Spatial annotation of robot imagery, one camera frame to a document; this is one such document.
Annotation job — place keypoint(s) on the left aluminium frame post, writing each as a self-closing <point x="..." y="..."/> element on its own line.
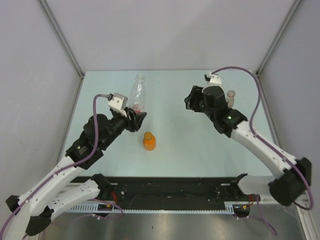
<point x="48" y="13"/>

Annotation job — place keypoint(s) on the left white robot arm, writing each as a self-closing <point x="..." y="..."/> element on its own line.
<point x="33" y="211"/>

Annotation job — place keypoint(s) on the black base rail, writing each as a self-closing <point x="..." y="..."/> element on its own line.
<point x="178" y="193"/>

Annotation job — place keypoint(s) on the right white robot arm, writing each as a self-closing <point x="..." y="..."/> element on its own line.
<point x="292" y="176"/>

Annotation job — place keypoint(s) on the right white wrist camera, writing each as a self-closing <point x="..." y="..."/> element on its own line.
<point x="213" y="79"/>

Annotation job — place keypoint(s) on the orange juice bottle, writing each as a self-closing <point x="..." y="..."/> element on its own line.
<point x="149" y="141"/>

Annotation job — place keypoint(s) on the right aluminium frame post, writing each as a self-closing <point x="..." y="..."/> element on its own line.
<point x="284" y="26"/>

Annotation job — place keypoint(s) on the milk bottle with red label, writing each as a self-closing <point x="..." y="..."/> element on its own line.
<point x="230" y="98"/>

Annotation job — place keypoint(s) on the aluminium frame post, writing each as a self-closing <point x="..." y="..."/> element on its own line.
<point x="48" y="13"/>
<point x="284" y="26"/>

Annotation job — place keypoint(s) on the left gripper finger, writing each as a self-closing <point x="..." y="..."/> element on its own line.
<point x="130" y="113"/>
<point x="138" y="119"/>

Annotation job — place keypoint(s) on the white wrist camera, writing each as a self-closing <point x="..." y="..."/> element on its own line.
<point x="213" y="79"/>
<point x="118" y="103"/>

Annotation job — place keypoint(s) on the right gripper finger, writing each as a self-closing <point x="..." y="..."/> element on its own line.
<point x="192" y="103"/>
<point x="196" y="95"/>

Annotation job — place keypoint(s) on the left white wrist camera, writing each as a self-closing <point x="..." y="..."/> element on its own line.
<point x="118" y="103"/>

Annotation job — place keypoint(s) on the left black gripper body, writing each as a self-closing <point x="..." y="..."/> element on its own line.
<point x="120" y="123"/>

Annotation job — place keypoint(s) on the clear water bottle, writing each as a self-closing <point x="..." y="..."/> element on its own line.
<point x="137" y="98"/>

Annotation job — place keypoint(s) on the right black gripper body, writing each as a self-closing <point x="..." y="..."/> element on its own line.
<point x="208" y="110"/>

